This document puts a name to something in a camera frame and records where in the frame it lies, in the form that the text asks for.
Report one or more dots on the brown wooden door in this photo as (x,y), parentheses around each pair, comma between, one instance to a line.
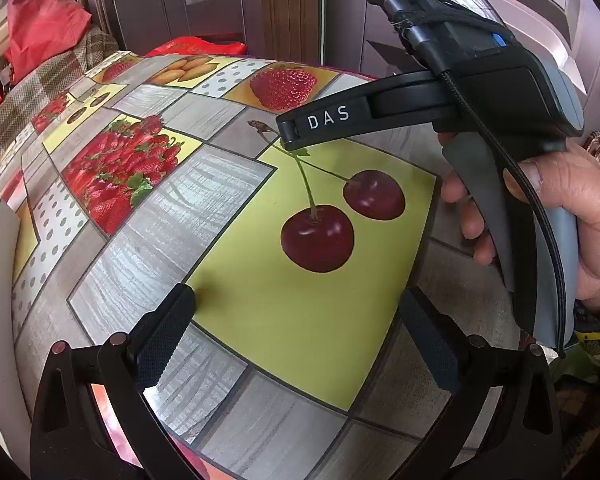
(190,0)

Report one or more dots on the plaid blanket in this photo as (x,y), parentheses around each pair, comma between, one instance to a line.
(25,95)

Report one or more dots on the person's right hand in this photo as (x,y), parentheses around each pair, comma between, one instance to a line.
(590,230)

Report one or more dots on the red plastic bag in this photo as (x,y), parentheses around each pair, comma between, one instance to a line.
(195,46)

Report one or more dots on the red non-woven bag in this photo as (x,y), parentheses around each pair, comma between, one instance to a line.
(45,25)

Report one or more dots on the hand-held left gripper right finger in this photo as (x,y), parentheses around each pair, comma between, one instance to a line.
(430,345)

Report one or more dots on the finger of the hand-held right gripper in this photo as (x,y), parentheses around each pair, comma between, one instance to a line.
(340,115)

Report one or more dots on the fruit print tablecloth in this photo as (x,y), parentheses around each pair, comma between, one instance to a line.
(300,310)

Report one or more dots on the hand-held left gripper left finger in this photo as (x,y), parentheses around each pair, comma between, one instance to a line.
(166,340)

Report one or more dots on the white foam tray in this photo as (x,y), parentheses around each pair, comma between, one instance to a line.
(2,270)

